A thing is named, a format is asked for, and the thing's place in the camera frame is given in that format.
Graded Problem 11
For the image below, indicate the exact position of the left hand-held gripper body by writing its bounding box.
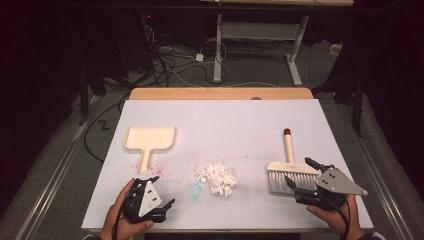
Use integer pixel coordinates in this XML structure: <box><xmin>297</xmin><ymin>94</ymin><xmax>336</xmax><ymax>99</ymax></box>
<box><xmin>122</xmin><ymin>178</ymin><xmax>168</xmax><ymax>224</ymax></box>

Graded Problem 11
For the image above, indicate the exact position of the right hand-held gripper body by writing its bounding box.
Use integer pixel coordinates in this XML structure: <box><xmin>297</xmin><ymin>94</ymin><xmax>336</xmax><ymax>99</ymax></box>
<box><xmin>293</xmin><ymin>167</ymin><xmax>369</xmax><ymax>212</ymax></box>

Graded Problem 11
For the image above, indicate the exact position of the cream hand brush red-tipped handle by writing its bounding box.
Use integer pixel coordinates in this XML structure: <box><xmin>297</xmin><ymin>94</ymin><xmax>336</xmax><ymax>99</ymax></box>
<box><xmin>266</xmin><ymin>128</ymin><xmax>323</xmax><ymax>196</ymax></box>

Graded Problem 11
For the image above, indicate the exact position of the pile of white paper scraps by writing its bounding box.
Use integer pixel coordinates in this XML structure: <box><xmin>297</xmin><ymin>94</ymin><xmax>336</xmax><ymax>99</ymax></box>
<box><xmin>193</xmin><ymin>161</ymin><xmax>240</xmax><ymax>198</ymax></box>

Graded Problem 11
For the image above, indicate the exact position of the person's right hand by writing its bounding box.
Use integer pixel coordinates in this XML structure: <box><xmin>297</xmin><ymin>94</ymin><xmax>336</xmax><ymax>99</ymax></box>
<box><xmin>305</xmin><ymin>194</ymin><xmax>366</xmax><ymax>239</ymax></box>

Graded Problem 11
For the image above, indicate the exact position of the person's left hand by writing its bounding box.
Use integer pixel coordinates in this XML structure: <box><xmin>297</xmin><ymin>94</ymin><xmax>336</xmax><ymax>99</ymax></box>
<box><xmin>99</xmin><ymin>178</ymin><xmax>155</xmax><ymax>240</ymax></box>

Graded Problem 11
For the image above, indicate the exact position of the cream plastic dustpan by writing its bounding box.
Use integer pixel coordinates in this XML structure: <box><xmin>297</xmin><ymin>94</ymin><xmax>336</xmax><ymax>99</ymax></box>
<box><xmin>123</xmin><ymin>126</ymin><xmax>177</xmax><ymax>174</ymax></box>

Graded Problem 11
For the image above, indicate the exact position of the black metal stand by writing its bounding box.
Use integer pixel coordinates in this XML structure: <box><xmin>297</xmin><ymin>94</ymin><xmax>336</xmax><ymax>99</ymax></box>
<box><xmin>78</xmin><ymin>66</ymin><xmax>108</xmax><ymax>127</ymax></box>
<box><xmin>313</xmin><ymin>73</ymin><xmax>364</xmax><ymax>138</ymax></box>

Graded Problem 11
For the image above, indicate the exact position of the white board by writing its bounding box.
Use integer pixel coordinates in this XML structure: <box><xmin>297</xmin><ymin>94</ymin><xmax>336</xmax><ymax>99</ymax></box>
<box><xmin>81</xmin><ymin>98</ymin><xmax>374</xmax><ymax>231</ymax></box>

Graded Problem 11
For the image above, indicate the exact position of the wooden table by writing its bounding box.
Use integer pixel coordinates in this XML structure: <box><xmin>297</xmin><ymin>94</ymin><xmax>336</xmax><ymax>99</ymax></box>
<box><xmin>87</xmin><ymin>87</ymin><xmax>344</xmax><ymax>234</ymax></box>

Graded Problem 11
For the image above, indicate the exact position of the white metal-legged desk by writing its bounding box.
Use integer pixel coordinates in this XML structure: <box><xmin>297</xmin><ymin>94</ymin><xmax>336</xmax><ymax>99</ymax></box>
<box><xmin>199</xmin><ymin>0</ymin><xmax>355</xmax><ymax>87</ymax></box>

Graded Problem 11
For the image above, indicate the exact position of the dark equipment with red light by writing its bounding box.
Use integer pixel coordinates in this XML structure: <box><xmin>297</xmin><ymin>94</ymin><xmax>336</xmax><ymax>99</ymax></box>
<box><xmin>138</xmin><ymin>12</ymin><xmax>158</xmax><ymax>73</ymax></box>

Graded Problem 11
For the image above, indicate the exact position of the right hand-held gripper black cable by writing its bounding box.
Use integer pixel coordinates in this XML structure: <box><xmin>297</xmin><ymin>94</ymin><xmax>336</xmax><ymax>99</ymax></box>
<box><xmin>319</xmin><ymin>194</ymin><xmax>351</xmax><ymax>240</ymax></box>

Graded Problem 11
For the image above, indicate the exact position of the hand-held gripper black cable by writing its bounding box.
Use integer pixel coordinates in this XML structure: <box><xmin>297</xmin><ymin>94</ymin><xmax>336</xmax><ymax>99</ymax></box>
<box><xmin>319</xmin><ymin>194</ymin><xmax>351</xmax><ymax>240</ymax></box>
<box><xmin>111</xmin><ymin>196</ymin><xmax>129</xmax><ymax>240</ymax></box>

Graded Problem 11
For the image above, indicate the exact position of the aluminium floor rail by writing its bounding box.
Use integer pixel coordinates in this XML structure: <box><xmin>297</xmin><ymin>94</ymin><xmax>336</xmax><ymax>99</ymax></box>
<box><xmin>336</xmin><ymin>103</ymin><xmax>414</xmax><ymax>240</ymax></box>
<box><xmin>14</xmin><ymin>94</ymin><xmax>101</xmax><ymax>240</ymax></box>

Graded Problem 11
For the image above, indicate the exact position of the left hand-held gripper black cable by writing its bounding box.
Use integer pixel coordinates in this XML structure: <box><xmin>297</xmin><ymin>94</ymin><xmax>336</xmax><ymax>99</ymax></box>
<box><xmin>111</xmin><ymin>196</ymin><xmax>129</xmax><ymax>240</ymax></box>

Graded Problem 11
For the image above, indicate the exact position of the long black floor cable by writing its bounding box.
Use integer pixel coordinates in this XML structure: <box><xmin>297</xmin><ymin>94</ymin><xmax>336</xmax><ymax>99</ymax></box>
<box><xmin>83</xmin><ymin>94</ymin><xmax>131</xmax><ymax>164</ymax></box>

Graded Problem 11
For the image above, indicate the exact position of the thin white floor cable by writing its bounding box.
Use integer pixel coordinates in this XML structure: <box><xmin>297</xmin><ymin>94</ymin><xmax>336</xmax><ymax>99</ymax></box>
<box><xmin>169</xmin><ymin>68</ymin><xmax>281</xmax><ymax>89</ymax></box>

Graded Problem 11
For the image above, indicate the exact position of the tangle of black cables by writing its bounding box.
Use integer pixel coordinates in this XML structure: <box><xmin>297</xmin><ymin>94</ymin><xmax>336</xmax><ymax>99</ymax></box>
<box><xmin>143</xmin><ymin>24</ymin><xmax>228</xmax><ymax>88</ymax></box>

